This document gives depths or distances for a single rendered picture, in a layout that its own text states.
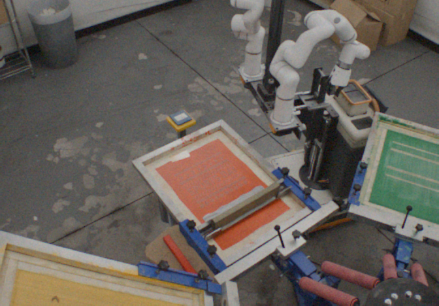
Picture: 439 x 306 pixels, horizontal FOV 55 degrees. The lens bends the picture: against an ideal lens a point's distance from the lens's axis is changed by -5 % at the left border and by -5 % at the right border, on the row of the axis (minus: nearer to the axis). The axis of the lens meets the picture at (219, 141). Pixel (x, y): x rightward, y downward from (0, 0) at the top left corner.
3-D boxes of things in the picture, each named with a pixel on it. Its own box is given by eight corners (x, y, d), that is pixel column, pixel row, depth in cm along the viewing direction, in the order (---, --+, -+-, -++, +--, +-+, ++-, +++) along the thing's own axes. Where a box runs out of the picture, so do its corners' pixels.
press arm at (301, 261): (278, 253, 192) (279, 247, 188) (289, 246, 194) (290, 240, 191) (305, 282, 182) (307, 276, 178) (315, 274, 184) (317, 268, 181)
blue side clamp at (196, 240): (179, 230, 206) (178, 221, 201) (188, 225, 208) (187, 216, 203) (216, 277, 188) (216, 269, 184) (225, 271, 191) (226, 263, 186)
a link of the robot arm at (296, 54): (321, 21, 193) (296, 4, 205) (284, 91, 212) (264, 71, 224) (341, 27, 202) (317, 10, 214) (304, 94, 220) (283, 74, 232)
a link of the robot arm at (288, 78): (283, 104, 219) (287, 77, 208) (269, 89, 227) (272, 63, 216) (299, 98, 222) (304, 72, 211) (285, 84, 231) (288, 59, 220)
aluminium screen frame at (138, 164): (132, 166, 234) (131, 161, 231) (221, 123, 259) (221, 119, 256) (219, 275, 188) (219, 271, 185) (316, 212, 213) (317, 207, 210)
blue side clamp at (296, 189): (270, 179, 230) (271, 170, 225) (277, 175, 232) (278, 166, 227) (309, 217, 212) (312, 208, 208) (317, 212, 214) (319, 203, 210)
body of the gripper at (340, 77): (339, 66, 224) (332, 85, 230) (355, 68, 228) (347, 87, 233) (332, 60, 230) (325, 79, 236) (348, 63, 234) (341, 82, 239)
